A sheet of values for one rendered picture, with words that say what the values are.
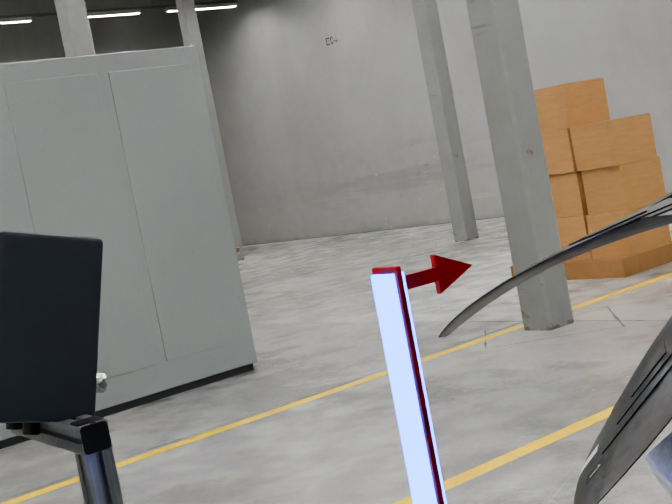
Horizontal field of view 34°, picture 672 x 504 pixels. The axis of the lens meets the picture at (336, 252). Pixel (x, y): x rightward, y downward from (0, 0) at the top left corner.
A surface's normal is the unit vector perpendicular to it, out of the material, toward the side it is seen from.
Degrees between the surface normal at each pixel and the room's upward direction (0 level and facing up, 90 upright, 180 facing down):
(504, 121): 90
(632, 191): 90
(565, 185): 90
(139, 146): 90
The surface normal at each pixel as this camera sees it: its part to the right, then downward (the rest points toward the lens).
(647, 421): -0.84, -0.54
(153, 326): 0.61, -0.06
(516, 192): -0.77, 0.19
